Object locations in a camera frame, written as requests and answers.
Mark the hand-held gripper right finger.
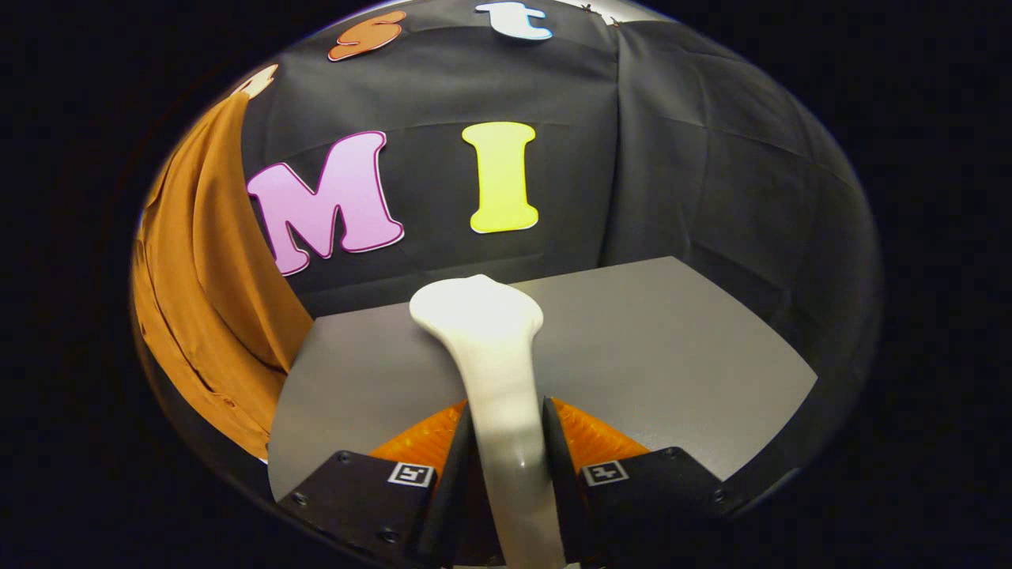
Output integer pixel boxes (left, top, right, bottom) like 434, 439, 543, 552
542, 395, 732, 568

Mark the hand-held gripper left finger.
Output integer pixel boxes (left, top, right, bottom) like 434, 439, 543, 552
277, 399, 477, 568

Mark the white garment steamer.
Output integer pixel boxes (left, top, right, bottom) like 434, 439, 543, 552
409, 274, 568, 568

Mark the orange button-up shirt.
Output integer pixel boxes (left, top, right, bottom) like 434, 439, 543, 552
130, 93, 315, 463

